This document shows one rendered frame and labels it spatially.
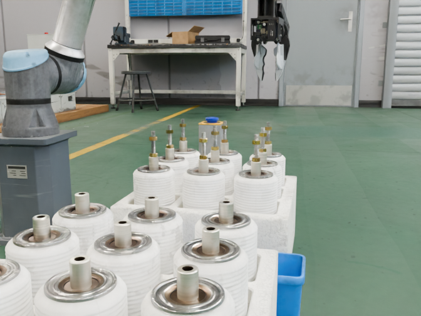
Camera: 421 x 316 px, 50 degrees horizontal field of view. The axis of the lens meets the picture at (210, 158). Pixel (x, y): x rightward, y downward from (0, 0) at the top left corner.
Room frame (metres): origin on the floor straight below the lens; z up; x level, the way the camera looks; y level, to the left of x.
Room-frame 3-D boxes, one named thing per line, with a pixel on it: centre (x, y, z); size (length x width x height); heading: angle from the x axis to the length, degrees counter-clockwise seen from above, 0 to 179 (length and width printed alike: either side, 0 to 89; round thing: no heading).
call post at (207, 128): (1.40, 0.00, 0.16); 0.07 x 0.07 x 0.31; 77
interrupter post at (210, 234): (0.54, 0.00, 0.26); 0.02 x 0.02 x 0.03
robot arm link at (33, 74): (1.26, 0.50, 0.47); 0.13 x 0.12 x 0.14; 161
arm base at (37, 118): (1.26, 0.50, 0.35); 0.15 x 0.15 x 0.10
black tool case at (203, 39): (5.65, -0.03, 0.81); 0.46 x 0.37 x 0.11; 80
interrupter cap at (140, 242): (0.56, 0.12, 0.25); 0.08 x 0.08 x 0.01
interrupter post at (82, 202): (0.70, 0.21, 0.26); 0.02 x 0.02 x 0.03
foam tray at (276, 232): (1.10, -0.01, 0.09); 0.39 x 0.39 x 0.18; 77
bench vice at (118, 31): (5.51, 1.06, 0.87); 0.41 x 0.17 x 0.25; 170
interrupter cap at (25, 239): (0.59, 0.23, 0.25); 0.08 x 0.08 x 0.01
